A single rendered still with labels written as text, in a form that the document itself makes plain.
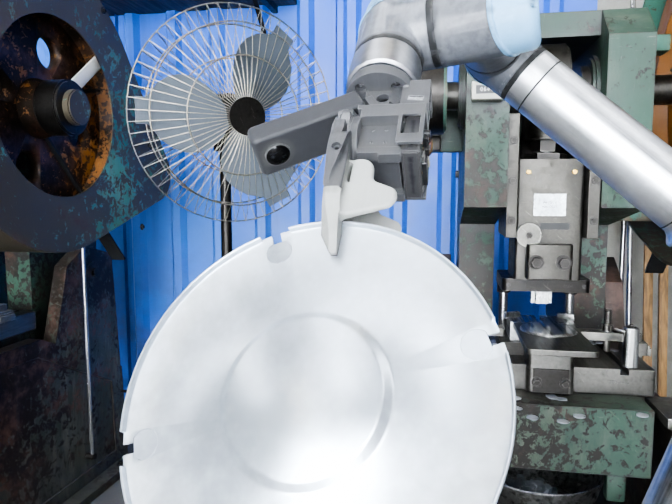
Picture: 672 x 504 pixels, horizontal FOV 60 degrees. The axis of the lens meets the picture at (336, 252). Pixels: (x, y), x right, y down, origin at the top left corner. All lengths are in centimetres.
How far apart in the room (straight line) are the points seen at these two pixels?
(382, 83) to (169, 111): 102
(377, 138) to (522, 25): 20
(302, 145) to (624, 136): 37
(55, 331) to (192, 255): 92
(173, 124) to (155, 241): 143
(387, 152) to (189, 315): 21
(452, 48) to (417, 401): 38
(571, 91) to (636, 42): 71
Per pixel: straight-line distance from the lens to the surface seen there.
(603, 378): 145
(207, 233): 285
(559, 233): 144
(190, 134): 155
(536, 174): 143
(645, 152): 75
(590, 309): 174
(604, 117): 75
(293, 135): 56
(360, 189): 48
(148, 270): 300
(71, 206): 187
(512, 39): 65
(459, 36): 65
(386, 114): 53
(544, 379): 140
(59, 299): 219
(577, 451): 140
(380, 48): 61
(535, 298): 152
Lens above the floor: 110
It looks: 6 degrees down
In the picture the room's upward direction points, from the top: straight up
